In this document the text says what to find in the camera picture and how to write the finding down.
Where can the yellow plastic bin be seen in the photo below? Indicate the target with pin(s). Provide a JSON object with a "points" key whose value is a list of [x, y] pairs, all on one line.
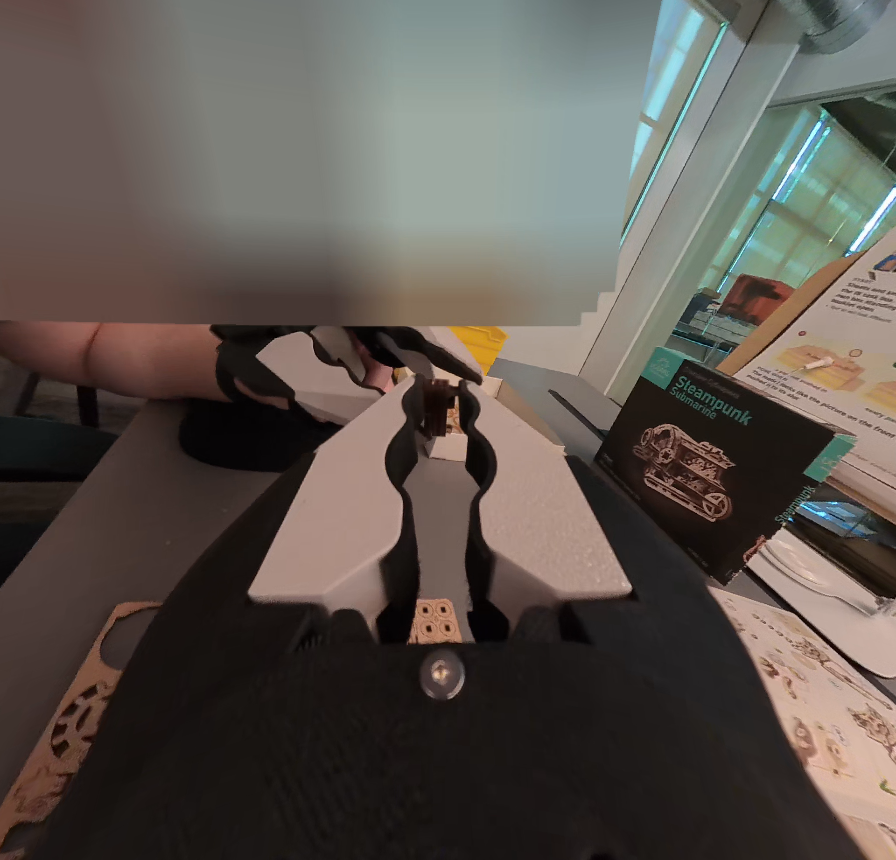
{"points": [[476, 345]]}

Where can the black slender stick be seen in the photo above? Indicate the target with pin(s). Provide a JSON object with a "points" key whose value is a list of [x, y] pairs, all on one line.
{"points": [[574, 415]]}

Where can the white cardboard box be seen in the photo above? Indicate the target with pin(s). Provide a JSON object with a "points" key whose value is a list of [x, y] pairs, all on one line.
{"points": [[448, 447]]}

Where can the large glass window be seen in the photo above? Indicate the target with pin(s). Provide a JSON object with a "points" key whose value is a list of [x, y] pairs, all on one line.
{"points": [[805, 230]]}

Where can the black model kit box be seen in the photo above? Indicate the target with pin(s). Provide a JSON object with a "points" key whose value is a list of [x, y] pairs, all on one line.
{"points": [[700, 524]]}

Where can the narrow glass window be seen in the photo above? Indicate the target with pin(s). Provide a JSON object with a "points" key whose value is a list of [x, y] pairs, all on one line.
{"points": [[672, 90]]}

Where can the instruction poster board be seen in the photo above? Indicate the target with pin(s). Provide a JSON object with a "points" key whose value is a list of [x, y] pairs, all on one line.
{"points": [[826, 356]]}

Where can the small dark wooden gear part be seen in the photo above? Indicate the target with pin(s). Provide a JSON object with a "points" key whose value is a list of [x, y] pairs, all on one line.
{"points": [[437, 405]]}

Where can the white plastic packaging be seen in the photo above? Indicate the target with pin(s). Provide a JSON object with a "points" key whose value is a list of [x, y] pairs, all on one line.
{"points": [[805, 580]]}

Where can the black pad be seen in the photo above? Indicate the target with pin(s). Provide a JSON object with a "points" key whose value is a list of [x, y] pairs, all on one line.
{"points": [[245, 440]]}

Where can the dark office chair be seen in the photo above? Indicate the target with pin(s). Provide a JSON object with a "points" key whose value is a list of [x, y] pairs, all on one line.
{"points": [[49, 447]]}

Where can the person's left forearm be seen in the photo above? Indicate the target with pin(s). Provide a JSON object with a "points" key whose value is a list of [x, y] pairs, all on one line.
{"points": [[140, 359]]}

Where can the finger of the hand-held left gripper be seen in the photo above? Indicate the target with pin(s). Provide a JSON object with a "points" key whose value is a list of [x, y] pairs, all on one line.
{"points": [[315, 384], [343, 352]]}

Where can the illustrated instruction booklet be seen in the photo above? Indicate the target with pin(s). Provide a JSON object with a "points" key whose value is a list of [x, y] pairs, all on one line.
{"points": [[805, 699]]}

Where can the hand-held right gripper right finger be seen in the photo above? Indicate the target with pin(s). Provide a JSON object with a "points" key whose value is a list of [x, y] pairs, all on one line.
{"points": [[553, 524]]}

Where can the person's left hand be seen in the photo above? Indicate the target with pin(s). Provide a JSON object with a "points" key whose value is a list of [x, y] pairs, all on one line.
{"points": [[371, 370]]}

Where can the silver air duct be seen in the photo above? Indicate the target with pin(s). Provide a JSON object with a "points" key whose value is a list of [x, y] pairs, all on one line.
{"points": [[819, 2]]}

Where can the laser-cut plywood parts sheet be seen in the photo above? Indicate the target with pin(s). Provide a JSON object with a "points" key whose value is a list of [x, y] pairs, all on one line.
{"points": [[434, 620]]}

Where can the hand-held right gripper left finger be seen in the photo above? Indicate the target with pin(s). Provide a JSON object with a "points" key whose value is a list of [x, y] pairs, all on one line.
{"points": [[329, 524]]}

